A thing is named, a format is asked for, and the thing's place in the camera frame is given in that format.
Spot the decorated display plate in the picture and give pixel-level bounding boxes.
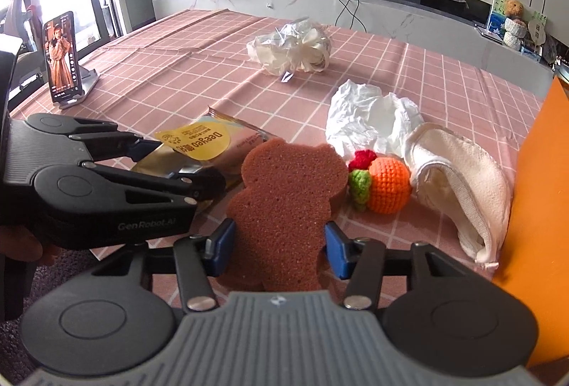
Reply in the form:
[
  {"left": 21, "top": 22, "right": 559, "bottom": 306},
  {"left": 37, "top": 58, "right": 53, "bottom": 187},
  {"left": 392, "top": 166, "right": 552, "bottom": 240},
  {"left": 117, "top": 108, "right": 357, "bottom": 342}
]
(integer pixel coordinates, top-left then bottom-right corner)
[{"left": 544, "top": 33, "right": 565, "bottom": 65}]

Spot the gold yellow-label snack packet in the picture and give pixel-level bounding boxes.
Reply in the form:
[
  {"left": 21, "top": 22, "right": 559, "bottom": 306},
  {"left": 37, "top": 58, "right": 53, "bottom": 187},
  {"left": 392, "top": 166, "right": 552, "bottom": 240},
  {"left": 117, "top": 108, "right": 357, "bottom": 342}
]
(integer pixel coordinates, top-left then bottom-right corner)
[{"left": 133, "top": 107, "right": 270, "bottom": 192}]

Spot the brown bear-shaped sponge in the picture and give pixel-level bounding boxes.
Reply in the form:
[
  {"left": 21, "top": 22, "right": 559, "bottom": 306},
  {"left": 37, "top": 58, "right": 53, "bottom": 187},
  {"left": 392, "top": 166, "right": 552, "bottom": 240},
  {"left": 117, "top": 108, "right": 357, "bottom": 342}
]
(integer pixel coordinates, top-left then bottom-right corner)
[{"left": 224, "top": 137, "right": 350, "bottom": 293}]

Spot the person's left hand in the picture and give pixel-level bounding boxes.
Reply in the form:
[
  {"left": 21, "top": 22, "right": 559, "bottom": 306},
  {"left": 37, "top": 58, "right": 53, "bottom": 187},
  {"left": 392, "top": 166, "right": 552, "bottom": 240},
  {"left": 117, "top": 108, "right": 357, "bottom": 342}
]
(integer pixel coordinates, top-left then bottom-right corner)
[{"left": 4, "top": 230, "right": 63, "bottom": 267}]

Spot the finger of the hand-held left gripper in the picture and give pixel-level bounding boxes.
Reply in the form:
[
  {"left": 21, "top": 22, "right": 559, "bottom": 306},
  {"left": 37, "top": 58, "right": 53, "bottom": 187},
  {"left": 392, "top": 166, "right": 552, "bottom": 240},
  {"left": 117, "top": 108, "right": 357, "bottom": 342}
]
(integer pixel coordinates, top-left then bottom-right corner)
[
  {"left": 67, "top": 122, "right": 161, "bottom": 163},
  {"left": 81, "top": 161, "right": 227, "bottom": 209}
]

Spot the green painted canvas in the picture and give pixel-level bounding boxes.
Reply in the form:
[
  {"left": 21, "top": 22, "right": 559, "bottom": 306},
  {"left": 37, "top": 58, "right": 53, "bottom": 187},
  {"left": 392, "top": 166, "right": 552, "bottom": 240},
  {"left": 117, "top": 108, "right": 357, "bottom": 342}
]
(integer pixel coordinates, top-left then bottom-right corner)
[{"left": 486, "top": 0, "right": 548, "bottom": 41}]

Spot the black power cable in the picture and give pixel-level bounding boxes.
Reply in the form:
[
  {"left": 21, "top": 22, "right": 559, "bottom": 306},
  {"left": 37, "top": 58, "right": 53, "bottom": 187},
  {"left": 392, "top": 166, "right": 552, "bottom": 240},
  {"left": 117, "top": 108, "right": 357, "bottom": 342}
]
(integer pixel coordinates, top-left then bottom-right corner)
[{"left": 335, "top": 0, "right": 368, "bottom": 32}]

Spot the orange cardboard box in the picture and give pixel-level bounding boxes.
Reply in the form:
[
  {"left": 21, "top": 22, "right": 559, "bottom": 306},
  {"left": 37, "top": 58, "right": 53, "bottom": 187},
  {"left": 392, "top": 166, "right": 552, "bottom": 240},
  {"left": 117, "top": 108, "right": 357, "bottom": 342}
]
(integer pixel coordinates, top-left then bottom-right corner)
[{"left": 491, "top": 77, "right": 569, "bottom": 370}]

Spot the crochet orange fruit toy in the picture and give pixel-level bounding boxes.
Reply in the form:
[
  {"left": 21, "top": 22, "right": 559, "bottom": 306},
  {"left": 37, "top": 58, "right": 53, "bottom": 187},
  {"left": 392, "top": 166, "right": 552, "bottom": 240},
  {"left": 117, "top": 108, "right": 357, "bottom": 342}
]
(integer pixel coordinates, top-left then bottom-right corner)
[{"left": 347, "top": 149, "right": 413, "bottom": 216}]

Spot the white paper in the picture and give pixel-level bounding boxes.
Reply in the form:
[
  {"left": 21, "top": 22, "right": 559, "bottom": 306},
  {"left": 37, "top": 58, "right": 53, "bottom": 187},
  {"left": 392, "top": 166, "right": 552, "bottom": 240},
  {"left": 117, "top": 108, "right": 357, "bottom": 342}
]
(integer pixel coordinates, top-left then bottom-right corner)
[{"left": 325, "top": 80, "right": 426, "bottom": 158}]

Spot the white ribbon bundle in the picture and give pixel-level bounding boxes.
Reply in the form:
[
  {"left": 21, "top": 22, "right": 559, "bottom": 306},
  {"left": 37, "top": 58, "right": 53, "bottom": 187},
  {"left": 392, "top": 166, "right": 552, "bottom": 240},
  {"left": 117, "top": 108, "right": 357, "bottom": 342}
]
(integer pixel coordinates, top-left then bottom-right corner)
[{"left": 246, "top": 17, "right": 332, "bottom": 83}]

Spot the white cream towel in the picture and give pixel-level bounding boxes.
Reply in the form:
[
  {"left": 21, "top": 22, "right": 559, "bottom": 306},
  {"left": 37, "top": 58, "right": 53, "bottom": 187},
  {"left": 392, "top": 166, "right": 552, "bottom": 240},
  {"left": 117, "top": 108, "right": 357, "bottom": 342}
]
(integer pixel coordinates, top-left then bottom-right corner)
[{"left": 402, "top": 122, "right": 513, "bottom": 272}]

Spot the black smartphone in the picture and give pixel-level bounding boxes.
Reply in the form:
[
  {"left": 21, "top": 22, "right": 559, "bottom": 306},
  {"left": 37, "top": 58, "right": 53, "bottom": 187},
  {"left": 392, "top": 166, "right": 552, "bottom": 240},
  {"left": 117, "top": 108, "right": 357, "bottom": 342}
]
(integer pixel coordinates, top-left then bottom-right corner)
[{"left": 42, "top": 11, "right": 83, "bottom": 105}]

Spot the round paper fan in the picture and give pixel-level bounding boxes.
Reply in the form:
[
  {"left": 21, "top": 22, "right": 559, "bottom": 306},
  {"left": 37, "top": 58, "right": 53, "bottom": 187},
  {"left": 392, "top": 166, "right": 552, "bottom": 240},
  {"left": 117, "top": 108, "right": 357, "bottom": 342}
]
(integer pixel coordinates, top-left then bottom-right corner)
[{"left": 526, "top": 15, "right": 550, "bottom": 56}]

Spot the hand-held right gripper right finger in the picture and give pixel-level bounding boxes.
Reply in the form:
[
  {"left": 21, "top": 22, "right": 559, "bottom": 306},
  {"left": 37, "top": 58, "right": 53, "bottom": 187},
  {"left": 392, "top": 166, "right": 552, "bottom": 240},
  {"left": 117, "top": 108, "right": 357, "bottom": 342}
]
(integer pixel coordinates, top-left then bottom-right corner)
[{"left": 324, "top": 221, "right": 480, "bottom": 310}]

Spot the purple rug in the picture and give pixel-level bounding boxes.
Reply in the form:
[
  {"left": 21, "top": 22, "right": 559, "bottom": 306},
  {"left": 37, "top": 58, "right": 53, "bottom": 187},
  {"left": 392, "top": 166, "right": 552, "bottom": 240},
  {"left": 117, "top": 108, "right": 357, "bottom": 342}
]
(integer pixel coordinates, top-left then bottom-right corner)
[{"left": 0, "top": 253, "right": 92, "bottom": 386}]

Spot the pink checked tablecloth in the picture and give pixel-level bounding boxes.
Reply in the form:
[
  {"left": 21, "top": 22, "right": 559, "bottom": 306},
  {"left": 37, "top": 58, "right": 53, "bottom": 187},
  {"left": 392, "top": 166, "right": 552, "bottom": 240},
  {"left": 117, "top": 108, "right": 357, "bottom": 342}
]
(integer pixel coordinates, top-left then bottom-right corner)
[{"left": 9, "top": 8, "right": 546, "bottom": 312}]

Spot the silver laptop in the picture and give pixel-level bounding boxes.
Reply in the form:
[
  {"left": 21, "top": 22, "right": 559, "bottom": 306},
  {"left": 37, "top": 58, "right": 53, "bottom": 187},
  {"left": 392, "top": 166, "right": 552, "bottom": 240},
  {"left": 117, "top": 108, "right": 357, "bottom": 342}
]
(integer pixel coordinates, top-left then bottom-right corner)
[{"left": 474, "top": 24, "right": 506, "bottom": 43}]

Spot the silver phone stand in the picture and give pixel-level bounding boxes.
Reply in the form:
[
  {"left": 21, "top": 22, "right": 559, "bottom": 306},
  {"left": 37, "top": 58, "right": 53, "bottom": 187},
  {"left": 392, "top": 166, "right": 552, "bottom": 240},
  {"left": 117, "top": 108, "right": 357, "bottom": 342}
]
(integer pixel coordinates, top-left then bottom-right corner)
[{"left": 57, "top": 61, "right": 101, "bottom": 109}]

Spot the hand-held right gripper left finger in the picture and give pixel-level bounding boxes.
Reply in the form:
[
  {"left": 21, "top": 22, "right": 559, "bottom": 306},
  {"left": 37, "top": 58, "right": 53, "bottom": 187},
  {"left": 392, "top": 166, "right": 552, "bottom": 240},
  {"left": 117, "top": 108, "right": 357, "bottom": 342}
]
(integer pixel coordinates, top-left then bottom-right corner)
[{"left": 141, "top": 218, "right": 237, "bottom": 312}]

